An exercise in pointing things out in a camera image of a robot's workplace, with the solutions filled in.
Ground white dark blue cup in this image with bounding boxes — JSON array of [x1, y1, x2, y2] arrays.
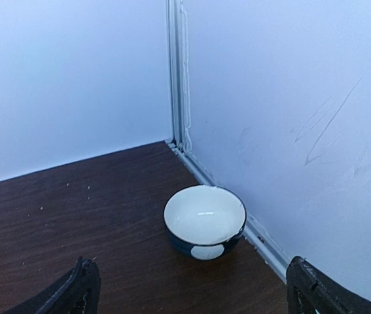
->
[[164, 184, 247, 261]]

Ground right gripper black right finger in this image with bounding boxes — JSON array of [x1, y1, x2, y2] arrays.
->
[[286, 256, 371, 314]]

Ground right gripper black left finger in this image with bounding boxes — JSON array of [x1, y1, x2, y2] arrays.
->
[[7, 256, 101, 314]]

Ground right aluminium frame post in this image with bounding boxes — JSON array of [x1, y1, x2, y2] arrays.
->
[[166, 1, 192, 153]]

